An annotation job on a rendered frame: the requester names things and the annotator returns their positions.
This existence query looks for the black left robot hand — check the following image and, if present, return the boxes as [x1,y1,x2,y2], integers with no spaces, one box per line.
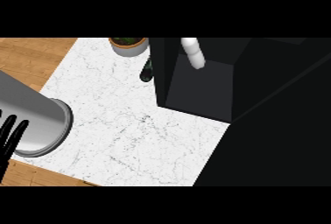
[0,109,30,186]

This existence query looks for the black open cabinet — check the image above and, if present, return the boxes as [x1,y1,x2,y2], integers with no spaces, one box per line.
[147,37,331,123]

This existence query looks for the black cabinet door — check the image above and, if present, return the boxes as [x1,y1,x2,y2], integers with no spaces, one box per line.
[191,52,331,187]

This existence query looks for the grey metal cylinder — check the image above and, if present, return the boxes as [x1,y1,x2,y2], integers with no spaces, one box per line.
[0,70,75,158]

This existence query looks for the dark green bottle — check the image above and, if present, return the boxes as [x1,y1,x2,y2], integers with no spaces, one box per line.
[138,57,154,83]

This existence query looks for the grey pot with plant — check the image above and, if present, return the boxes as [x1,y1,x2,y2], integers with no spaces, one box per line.
[107,37,150,58]

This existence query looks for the white rounded bar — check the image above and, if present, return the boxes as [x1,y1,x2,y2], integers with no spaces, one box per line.
[180,37,206,71]

